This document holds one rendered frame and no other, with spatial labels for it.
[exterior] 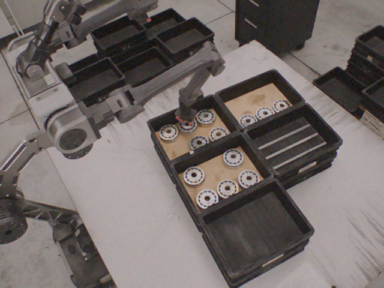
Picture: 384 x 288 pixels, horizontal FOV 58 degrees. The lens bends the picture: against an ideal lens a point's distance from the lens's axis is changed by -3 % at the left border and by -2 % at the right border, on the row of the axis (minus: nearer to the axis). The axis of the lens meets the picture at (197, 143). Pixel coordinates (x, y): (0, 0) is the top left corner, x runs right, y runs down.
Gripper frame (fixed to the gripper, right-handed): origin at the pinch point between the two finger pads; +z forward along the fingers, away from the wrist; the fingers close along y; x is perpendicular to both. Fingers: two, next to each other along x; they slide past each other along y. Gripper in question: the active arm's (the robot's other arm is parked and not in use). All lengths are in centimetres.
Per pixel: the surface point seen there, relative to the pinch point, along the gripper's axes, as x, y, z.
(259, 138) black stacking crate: -7.2, -38.1, 4.0
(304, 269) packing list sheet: 45, -78, 16
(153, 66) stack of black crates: -79, 72, 50
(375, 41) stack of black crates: -159, -89, 39
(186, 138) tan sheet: 6.5, -2.4, 4.0
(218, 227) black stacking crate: 46, -37, 4
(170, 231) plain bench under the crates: 53, -14, 17
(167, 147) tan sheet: 15.6, 4.8, 4.0
